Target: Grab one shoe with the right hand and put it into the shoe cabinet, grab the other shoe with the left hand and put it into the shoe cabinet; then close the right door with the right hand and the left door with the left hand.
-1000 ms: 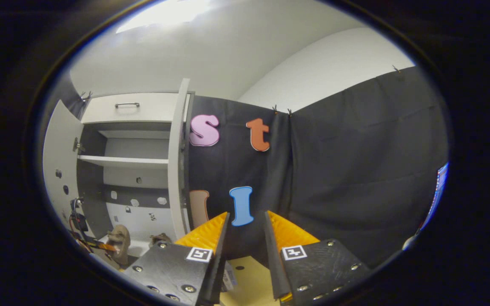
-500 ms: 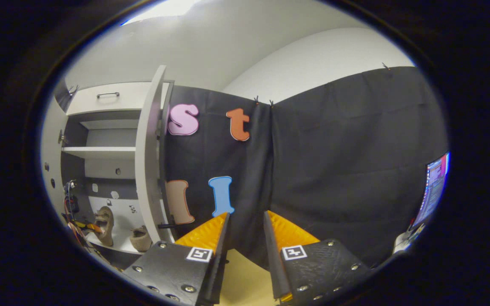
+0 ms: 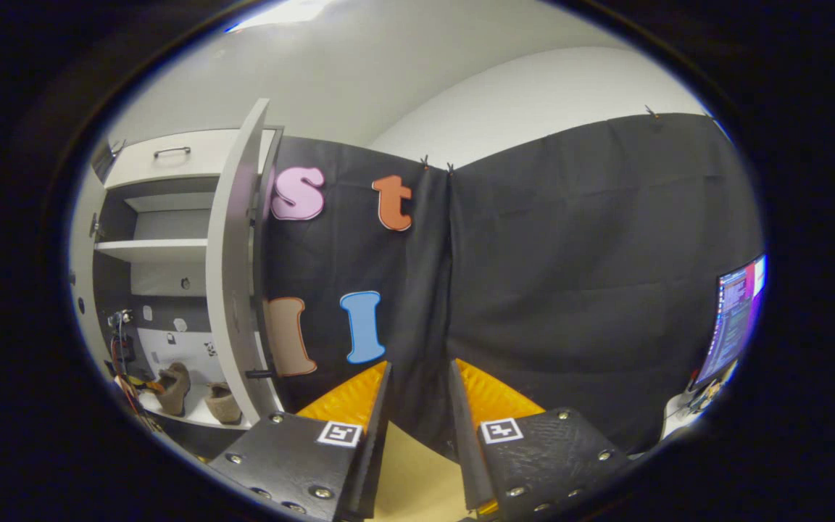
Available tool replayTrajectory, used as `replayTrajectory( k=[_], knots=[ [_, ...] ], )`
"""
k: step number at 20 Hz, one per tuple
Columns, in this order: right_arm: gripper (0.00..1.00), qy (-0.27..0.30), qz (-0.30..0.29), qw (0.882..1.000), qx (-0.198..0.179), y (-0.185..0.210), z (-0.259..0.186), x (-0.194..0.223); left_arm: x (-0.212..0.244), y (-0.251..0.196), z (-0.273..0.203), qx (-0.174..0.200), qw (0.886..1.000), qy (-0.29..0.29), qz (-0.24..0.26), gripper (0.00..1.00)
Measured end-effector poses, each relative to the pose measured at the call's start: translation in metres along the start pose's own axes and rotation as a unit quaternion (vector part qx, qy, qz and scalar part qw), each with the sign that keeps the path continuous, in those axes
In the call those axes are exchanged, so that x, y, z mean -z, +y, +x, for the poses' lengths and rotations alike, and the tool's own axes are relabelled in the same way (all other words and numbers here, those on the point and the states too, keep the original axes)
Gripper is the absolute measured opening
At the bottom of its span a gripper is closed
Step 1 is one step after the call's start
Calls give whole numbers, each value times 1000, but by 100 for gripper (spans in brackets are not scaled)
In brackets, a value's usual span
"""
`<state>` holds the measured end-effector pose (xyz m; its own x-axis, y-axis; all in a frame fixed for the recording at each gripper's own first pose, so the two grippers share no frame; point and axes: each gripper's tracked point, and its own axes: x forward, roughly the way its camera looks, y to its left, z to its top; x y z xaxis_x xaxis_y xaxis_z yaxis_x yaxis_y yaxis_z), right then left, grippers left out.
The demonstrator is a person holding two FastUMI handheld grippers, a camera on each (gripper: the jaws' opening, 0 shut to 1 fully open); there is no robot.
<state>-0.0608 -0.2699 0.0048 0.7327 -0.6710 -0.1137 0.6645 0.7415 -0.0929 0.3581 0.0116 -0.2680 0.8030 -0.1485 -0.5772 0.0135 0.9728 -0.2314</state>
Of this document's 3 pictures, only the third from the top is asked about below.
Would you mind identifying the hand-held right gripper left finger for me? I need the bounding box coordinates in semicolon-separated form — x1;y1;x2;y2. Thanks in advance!
207;360;394;522

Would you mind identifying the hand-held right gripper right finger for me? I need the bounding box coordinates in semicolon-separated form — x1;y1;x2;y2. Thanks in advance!
449;359;632;519

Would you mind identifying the brown fuzzy shoe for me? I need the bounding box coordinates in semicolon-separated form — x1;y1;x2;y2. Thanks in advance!
153;361;192;416
204;382;244;426

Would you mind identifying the white shoe cabinet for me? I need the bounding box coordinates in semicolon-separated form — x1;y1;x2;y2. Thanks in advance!
91;127;281;465

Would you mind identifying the white cabinet drawer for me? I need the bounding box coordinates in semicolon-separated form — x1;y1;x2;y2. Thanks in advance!
104;129;277;189

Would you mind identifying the black backdrop cloth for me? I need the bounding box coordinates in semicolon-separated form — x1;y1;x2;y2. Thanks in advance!
258;109;765;465

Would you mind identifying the computer monitor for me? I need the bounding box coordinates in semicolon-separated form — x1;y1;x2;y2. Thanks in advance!
691;254;768;389

